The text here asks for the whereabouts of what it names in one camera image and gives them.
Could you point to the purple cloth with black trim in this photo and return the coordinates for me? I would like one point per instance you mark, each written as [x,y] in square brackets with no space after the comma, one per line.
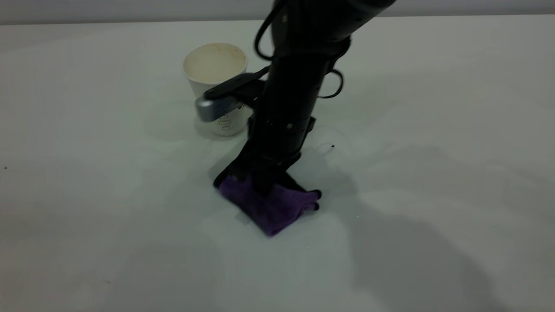
[273,212]

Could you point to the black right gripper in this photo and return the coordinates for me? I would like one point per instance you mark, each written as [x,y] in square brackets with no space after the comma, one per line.
[277,143]

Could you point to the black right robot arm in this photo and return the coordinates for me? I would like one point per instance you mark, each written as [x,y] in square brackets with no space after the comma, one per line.
[299,65]

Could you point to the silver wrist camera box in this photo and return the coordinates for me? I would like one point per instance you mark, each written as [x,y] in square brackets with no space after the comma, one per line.
[217,108]

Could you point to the white Coffee Star paper cup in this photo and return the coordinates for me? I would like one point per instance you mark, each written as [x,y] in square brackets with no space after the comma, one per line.
[214,65]

